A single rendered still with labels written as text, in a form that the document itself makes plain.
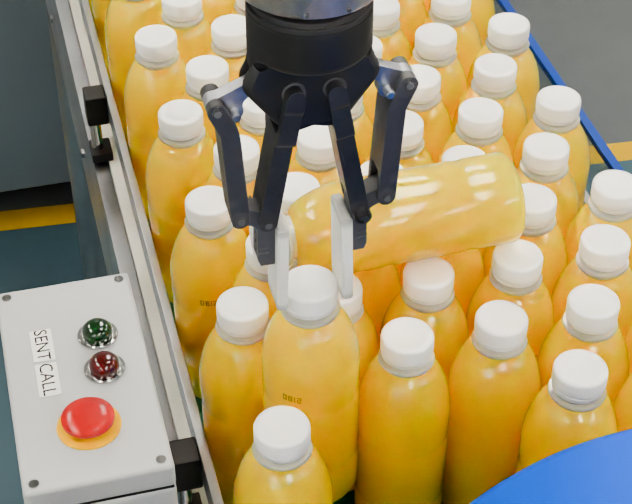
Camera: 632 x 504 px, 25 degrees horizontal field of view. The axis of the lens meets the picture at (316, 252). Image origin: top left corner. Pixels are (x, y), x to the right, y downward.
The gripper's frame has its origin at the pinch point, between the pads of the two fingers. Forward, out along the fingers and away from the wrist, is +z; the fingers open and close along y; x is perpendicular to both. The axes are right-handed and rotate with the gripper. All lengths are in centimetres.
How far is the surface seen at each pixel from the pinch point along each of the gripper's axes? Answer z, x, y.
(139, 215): 21.7, 33.3, -7.9
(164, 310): 21.8, 20.2, -7.8
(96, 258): 106, 126, -7
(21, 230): 119, 154, -20
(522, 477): -1.9, -23.3, 6.2
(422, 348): 9.5, -1.4, 7.9
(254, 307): 9.6, 5.8, -2.8
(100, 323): 8.6, 5.9, -14.1
